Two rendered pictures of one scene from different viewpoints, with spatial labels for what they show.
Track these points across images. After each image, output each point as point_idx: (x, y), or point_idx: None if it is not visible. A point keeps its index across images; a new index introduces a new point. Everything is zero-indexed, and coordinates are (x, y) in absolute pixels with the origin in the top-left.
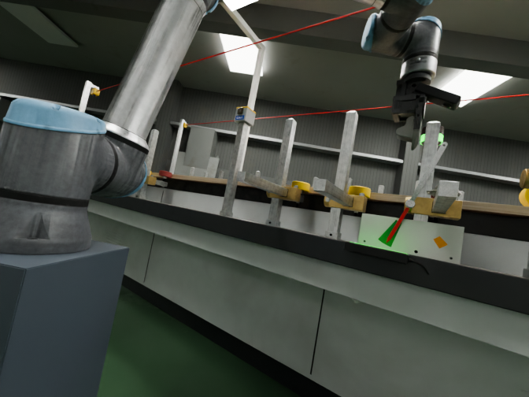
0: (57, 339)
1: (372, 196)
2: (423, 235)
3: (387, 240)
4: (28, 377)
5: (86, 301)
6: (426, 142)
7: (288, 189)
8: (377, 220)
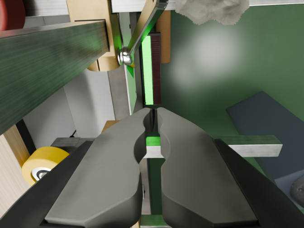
0: (294, 140)
1: (21, 149)
2: (125, 21)
3: (134, 65)
4: (298, 131)
5: (289, 152)
6: (26, 102)
7: (140, 225)
8: (130, 92)
